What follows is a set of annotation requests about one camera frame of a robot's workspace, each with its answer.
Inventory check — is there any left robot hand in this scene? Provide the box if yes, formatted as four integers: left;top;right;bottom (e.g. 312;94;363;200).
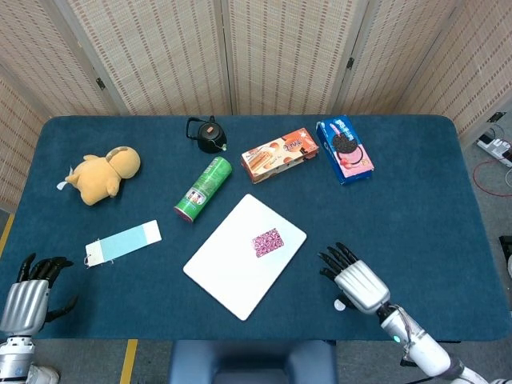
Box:
0;252;79;337

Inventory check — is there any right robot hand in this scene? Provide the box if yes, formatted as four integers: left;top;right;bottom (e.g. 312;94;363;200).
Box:
318;242;392;316

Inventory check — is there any pink patterned card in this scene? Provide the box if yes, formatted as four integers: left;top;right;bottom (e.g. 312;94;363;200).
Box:
251;227;286;259

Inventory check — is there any light blue flat box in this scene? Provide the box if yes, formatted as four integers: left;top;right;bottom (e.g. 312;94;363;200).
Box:
84;219;163;268

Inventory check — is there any white rectangular board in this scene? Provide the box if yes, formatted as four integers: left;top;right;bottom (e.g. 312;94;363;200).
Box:
182;193;308;322

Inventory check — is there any blue pink cookie box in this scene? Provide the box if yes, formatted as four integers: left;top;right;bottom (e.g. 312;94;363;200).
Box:
315;114;376;186

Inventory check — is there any orange biscuit box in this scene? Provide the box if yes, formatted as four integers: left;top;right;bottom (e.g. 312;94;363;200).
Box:
240;127;320;185

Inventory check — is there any white shoe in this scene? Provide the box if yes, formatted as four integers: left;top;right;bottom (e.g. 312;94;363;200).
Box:
27;363;60;384

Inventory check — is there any dark blue table cloth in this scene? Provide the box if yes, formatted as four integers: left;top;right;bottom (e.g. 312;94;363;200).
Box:
0;114;512;342

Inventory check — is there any black device on floor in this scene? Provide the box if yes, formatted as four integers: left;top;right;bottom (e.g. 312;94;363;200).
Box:
498;235;512;279

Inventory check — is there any yellow plush toy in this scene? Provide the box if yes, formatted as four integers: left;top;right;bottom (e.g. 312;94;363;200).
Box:
56;146;142;207

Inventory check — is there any woven folding screen panel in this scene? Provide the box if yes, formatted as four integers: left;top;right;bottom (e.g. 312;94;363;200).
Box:
331;0;471;116
0;66;46;211
220;0;371;116
51;0;234;116
0;0;121;118
395;0;512;139

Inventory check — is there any green cylindrical snack can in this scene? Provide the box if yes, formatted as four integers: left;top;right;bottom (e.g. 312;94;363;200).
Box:
173;156;234;224

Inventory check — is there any white power strip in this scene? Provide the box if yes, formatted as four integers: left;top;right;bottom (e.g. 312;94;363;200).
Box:
475;133;512;168

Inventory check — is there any black teapot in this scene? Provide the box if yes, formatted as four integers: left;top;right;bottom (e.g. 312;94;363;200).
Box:
185;115;229;154

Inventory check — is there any red cable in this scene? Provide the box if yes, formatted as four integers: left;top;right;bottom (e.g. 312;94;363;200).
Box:
472;158;512;198

